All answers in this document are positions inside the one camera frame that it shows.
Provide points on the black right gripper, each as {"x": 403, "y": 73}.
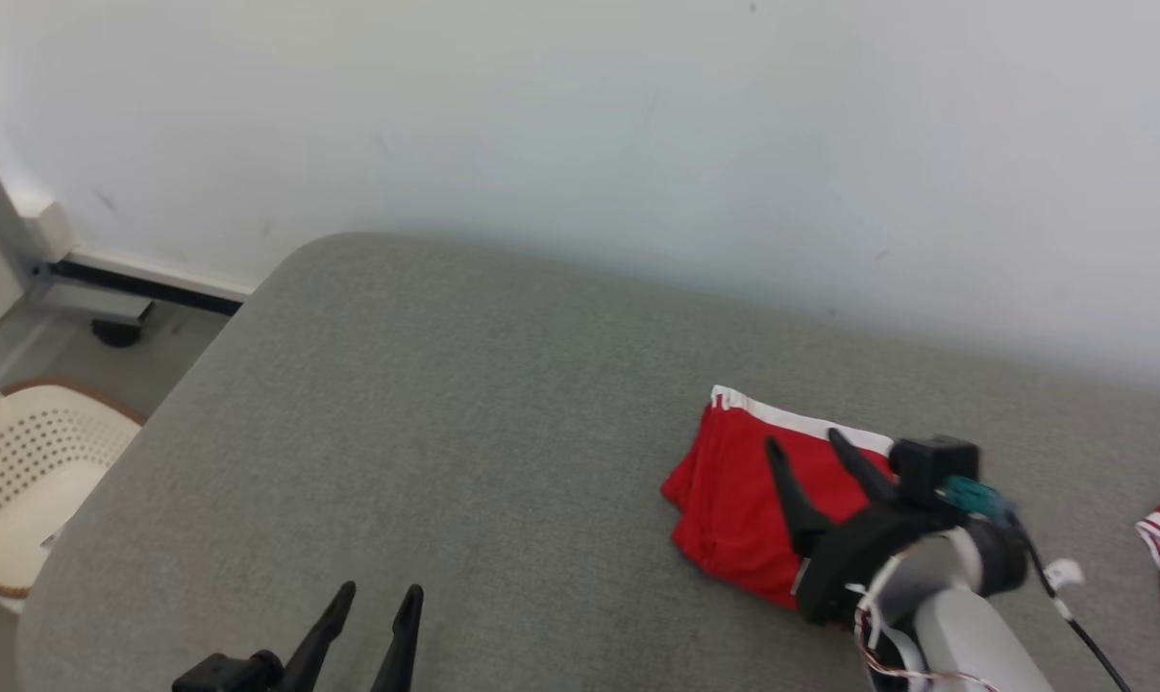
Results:
{"x": 849, "y": 567}

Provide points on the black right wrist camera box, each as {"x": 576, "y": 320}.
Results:
{"x": 930, "y": 466}

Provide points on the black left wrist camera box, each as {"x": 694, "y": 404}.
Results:
{"x": 224, "y": 675}

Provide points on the black round foot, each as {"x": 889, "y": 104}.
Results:
{"x": 116, "y": 333}

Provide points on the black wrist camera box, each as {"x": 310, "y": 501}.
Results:
{"x": 930, "y": 466}
{"x": 224, "y": 675}

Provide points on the white metal frame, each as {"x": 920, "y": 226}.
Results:
{"x": 89, "y": 298}

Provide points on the cream plastic laundry basket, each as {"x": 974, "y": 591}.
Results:
{"x": 32, "y": 461}

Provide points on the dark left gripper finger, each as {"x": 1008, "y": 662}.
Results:
{"x": 320, "y": 654}
{"x": 402, "y": 654}

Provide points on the black white skirting board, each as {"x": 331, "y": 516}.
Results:
{"x": 157, "y": 286}

